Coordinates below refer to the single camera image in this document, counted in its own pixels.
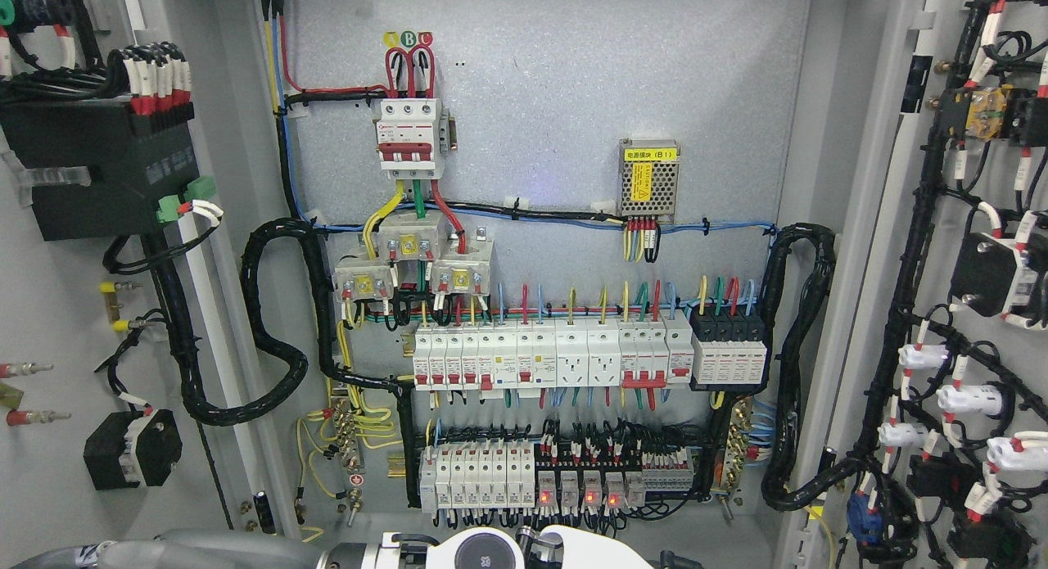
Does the red white main breaker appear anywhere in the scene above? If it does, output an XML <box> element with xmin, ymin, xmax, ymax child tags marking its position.
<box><xmin>377</xmin><ymin>99</ymin><xmax>450</xmax><ymax>180</ymax></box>

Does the black cable loom left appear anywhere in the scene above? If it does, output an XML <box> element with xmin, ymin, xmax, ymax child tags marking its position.
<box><xmin>176</xmin><ymin>217</ymin><xmax>410</xmax><ymax>426</ymax></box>

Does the black cable loom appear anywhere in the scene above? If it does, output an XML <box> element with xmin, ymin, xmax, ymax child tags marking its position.
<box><xmin>760</xmin><ymin>222</ymin><xmax>840</xmax><ymax>513</ymax></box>
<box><xmin>176</xmin><ymin>217</ymin><xmax>410</xmax><ymax>426</ymax></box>

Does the metal power supply module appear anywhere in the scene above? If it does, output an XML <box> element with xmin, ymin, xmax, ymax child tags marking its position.
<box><xmin>617</xmin><ymin>138</ymin><xmax>680</xmax><ymax>224</ymax></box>

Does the relay and terminal row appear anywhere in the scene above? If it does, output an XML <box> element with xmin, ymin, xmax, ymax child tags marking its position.
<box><xmin>413</xmin><ymin>419</ymin><xmax>702</xmax><ymax>533</ymax></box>

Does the white socket breaker row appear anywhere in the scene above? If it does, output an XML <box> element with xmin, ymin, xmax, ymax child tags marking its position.
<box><xmin>412</xmin><ymin>316</ymin><xmax>695</xmax><ymax>398</ymax></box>

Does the grey cabinet door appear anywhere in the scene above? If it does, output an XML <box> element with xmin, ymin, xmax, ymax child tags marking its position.
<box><xmin>2</xmin><ymin>0</ymin><xmax>288</xmax><ymax>567</ymax></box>
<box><xmin>774</xmin><ymin>0</ymin><xmax>1048</xmax><ymax>569</ymax></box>

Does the brass ground terminal bar left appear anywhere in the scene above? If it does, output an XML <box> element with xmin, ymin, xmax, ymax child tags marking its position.
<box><xmin>331</xmin><ymin>397</ymin><xmax>364</xmax><ymax>528</ymax></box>

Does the black surge protector block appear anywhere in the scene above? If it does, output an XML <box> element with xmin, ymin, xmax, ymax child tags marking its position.
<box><xmin>691</xmin><ymin>311</ymin><xmax>767</xmax><ymax>391</ymax></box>

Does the grey current transformer group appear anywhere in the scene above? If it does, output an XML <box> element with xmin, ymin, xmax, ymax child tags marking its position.
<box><xmin>333</xmin><ymin>210</ymin><xmax>494</xmax><ymax>303</ymax></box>

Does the black cable loom right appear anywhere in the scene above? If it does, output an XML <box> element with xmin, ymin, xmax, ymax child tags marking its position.
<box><xmin>760</xmin><ymin>222</ymin><xmax>840</xmax><ymax>513</ymax></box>

